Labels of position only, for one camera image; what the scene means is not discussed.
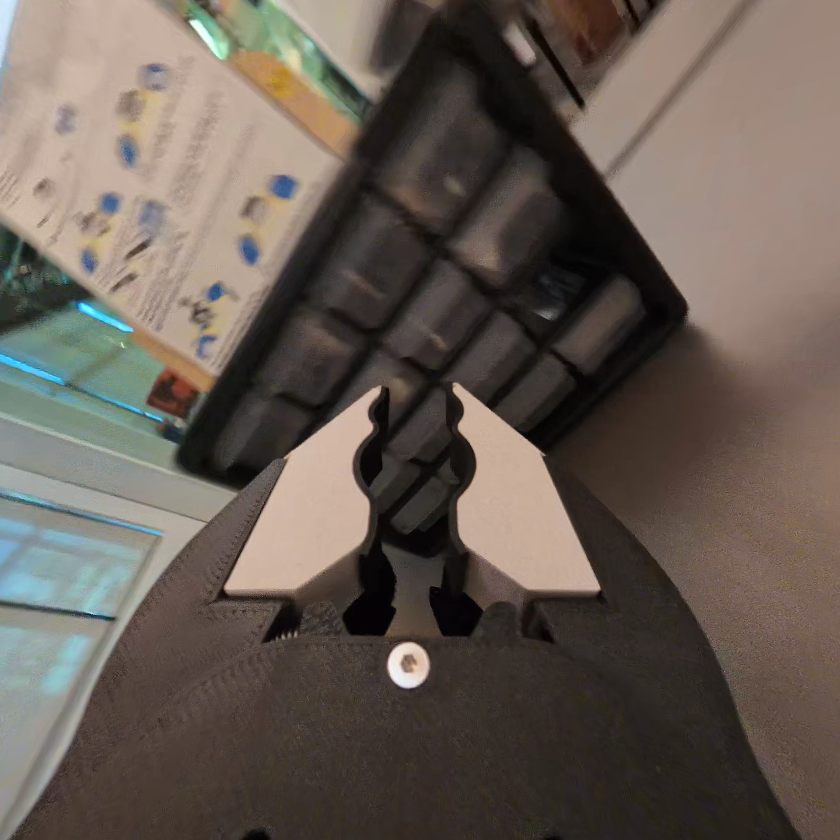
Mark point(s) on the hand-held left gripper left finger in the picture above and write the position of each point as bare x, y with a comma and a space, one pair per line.
302, 531

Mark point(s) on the illustrated instruction poster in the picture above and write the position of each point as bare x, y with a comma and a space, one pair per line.
164, 164

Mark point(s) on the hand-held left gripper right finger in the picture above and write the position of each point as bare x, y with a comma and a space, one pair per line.
518, 525

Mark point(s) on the black drawer cabinet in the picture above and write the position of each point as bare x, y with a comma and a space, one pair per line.
590, 184

